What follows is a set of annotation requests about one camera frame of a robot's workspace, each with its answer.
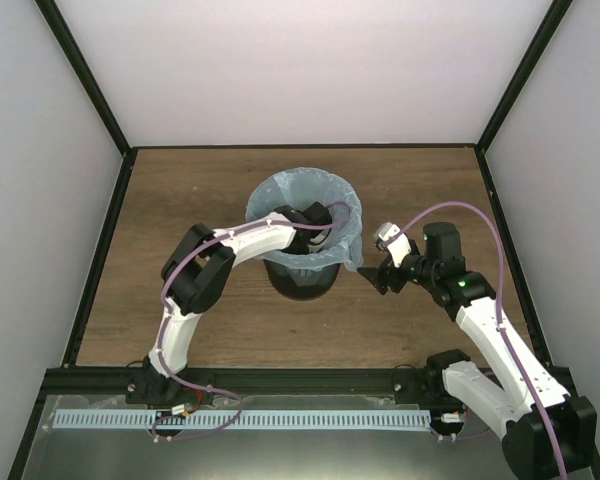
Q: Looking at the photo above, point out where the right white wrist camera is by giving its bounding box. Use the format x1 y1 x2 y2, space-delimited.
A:
373 222 412 268

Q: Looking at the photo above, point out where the right black frame post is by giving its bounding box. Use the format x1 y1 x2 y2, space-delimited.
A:
478 0 575 151

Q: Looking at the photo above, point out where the black mesh trash bin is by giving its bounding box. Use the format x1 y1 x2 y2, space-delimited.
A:
263 252 341 301

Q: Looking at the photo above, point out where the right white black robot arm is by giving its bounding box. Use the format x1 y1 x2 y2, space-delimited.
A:
358 222 597 479

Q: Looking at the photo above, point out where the light blue plastic trash bag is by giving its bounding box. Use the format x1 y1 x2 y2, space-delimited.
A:
245 167 363 272

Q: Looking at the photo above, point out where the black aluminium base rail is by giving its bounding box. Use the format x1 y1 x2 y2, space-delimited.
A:
40 367 460 409

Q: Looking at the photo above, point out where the left black frame post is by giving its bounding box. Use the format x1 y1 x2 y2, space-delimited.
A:
33 0 132 151

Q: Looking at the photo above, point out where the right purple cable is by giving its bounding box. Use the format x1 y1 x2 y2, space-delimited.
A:
389 201 569 480

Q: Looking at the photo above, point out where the black frame post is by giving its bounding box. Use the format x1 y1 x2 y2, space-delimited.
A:
478 0 575 151
33 0 132 151

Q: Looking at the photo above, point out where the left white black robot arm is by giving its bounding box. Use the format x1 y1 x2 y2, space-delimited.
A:
143 203 340 404

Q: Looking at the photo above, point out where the light blue slotted cable duct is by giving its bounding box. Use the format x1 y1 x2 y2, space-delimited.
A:
52 409 431 431

